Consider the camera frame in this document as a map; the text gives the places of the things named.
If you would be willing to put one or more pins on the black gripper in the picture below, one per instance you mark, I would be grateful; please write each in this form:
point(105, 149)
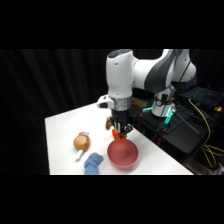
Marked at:
point(119, 116)

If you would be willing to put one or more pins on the red faceted ball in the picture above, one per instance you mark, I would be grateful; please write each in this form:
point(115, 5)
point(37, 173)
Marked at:
point(120, 139)

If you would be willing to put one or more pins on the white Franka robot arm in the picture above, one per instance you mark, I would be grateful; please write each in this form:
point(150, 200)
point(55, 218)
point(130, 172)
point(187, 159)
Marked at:
point(120, 76)

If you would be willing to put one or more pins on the pink bowl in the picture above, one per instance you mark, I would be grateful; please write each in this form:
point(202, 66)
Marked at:
point(122, 154)

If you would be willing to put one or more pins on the brown plush toy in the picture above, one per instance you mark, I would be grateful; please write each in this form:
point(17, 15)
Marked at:
point(108, 124)

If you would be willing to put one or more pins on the brown round toy white stem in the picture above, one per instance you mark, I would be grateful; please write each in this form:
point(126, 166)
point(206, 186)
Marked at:
point(82, 142)

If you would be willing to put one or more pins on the blue plush toy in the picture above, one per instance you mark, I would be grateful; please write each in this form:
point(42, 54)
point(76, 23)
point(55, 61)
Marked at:
point(93, 163)

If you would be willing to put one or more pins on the black robot stand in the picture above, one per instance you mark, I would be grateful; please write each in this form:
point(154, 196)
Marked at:
point(180, 133)

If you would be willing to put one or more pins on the black laptop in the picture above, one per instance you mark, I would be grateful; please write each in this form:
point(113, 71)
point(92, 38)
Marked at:
point(203, 95)

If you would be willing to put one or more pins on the black curtain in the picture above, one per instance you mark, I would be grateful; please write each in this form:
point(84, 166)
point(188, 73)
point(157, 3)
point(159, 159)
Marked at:
point(36, 86)

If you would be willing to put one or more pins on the small yellow plug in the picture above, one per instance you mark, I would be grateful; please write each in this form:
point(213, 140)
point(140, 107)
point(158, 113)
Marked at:
point(218, 109)

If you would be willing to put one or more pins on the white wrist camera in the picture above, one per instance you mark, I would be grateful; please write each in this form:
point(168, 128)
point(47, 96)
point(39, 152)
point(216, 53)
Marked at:
point(104, 102)

